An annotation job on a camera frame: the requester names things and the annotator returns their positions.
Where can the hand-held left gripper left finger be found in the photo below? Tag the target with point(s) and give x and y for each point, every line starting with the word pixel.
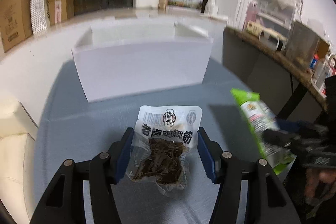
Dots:
pixel 123 155

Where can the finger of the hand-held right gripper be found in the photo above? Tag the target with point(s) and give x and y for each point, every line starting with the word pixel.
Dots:
pixel 296 125
pixel 281 140

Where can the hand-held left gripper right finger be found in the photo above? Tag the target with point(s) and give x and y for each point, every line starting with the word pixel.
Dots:
pixel 207 158

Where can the clear braised snack packet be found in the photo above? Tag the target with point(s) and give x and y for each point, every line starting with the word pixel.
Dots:
pixel 157 161

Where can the green snack packet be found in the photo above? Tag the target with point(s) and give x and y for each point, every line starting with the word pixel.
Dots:
pixel 252 111

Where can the white paper box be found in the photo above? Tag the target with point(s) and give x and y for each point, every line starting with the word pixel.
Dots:
pixel 141 69

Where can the person's right hand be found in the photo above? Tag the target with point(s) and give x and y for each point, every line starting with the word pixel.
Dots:
pixel 320 182

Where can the wooden side table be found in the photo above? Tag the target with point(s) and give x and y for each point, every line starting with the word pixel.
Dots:
pixel 262 69

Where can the grey metal box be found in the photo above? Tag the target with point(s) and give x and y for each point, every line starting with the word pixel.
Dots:
pixel 304 48

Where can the white grey device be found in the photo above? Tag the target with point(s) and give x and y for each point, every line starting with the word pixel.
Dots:
pixel 269 40

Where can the cream carton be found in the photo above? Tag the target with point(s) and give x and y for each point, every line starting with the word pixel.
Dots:
pixel 253 27

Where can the cream sofa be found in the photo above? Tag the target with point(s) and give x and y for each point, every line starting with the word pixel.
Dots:
pixel 15 161

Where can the white plastic bottle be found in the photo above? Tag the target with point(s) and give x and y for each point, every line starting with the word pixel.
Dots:
pixel 211 5

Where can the small brown bag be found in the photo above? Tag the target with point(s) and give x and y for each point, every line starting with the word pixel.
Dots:
pixel 163 3

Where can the small open cardboard box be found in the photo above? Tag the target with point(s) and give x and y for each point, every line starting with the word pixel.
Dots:
pixel 56 8

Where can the white dotted paper bag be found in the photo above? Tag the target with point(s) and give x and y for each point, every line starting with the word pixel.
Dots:
pixel 39 8

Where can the large cardboard box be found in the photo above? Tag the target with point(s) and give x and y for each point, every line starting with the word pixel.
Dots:
pixel 13 16

